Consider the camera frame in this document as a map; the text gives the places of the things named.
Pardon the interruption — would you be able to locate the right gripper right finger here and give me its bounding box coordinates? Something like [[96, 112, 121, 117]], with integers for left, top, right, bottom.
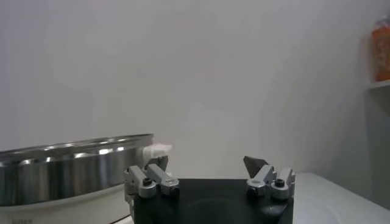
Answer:
[[243, 155, 296, 201]]

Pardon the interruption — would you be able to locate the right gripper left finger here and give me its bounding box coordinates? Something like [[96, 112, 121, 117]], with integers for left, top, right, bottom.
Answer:
[[123, 155, 180, 201]]

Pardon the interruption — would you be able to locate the white electric cooker pot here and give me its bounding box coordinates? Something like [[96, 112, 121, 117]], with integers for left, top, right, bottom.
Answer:
[[0, 142, 173, 224]]

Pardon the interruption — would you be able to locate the white shelf table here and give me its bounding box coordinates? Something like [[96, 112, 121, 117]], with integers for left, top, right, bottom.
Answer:
[[367, 79, 390, 116]]

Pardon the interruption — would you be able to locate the orange bag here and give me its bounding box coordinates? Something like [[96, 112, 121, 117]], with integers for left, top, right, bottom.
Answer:
[[370, 18, 390, 82]]

